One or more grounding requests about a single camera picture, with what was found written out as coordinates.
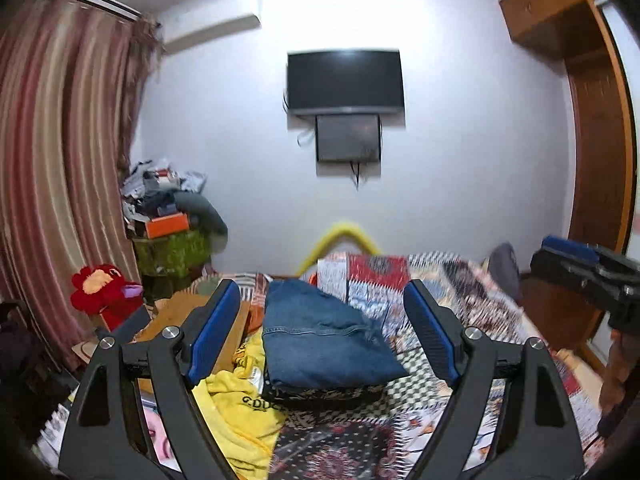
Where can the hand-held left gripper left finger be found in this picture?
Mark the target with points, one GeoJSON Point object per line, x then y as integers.
{"type": "Point", "coordinates": [215, 330]}

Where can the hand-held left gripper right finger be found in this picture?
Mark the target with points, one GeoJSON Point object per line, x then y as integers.
{"type": "Point", "coordinates": [430, 330]}

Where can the pile of clutter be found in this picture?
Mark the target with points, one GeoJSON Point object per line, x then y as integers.
{"type": "Point", "coordinates": [165, 190]}

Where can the patchwork printed quilt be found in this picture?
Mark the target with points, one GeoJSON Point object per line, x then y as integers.
{"type": "Point", "coordinates": [450, 280]}

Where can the person's right hand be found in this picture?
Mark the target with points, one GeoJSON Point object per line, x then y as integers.
{"type": "Point", "coordinates": [620, 365]}

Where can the green printed box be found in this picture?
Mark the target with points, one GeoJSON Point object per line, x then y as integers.
{"type": "Point", "coordinates": [170, 255]}

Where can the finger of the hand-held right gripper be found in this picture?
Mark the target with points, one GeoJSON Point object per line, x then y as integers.
{"type": "Point", "coordinates": [570, 246]}
{"type": "Point", "coordinates": [555, 267]}

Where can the orange box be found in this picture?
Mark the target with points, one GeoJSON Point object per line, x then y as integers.
{"type": "Point", "coordinates": [167, 226]}

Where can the striped red curtain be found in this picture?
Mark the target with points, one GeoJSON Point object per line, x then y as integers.
{"type": "Point", "coordinates": [55, 160]}

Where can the red plush toy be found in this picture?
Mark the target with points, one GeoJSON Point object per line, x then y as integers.
{"type": "Point", "coordinates": [102, 292]}

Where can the yellow printed shirt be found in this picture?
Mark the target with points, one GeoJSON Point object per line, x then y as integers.
{"type": "Point", "coordinates": [235, 410]}

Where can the wooden wardrobe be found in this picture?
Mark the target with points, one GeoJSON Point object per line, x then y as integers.
{"type": "Point", "coordinates": [595, 110]}

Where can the magazine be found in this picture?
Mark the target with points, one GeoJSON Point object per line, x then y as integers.
{"type": "Point", "coordinates": [52, 435]}

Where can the black wall television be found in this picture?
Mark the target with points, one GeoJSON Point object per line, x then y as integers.
{"type": "Point", "coordinates": [345, 80]}

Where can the grey purple bag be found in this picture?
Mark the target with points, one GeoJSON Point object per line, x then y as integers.
{"type": "Point", "coordinates": [504, 267]}

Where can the yellow padded tube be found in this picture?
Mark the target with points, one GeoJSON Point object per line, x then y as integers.
{"type": "Point", "coordinates": [345, 232]}

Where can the small dark wall monitor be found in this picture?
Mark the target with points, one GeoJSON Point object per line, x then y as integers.
{"type": "Point", "coordinates": [349, 137]}

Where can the blue denim jeans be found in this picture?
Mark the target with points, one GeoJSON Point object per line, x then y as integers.
{"type": "Point", "coordinates": [320, 340]}

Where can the dark patterned cloth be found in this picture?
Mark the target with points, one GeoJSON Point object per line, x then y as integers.
{"type": "Point", "coordinates": [325, 394]}

